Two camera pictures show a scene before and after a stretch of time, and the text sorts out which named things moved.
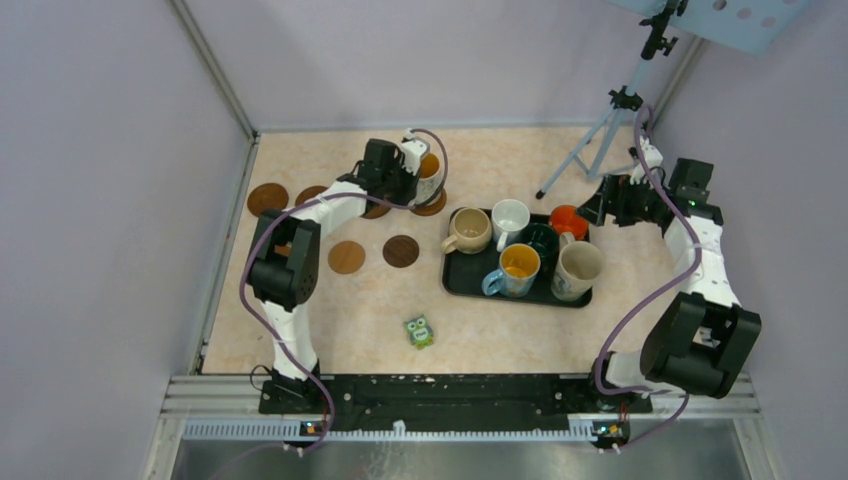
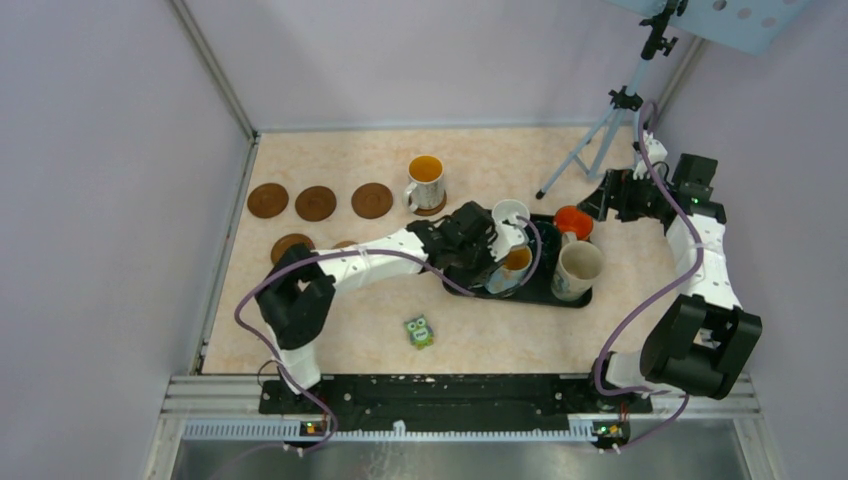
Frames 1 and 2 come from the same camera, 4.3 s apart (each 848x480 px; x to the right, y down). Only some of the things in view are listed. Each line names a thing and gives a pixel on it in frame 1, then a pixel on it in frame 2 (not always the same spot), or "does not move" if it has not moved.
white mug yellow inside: [429, 180] does not move
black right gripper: [611, 200] does not move
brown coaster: [265, 196] does not move
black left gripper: [411, 180] → [475, 278]
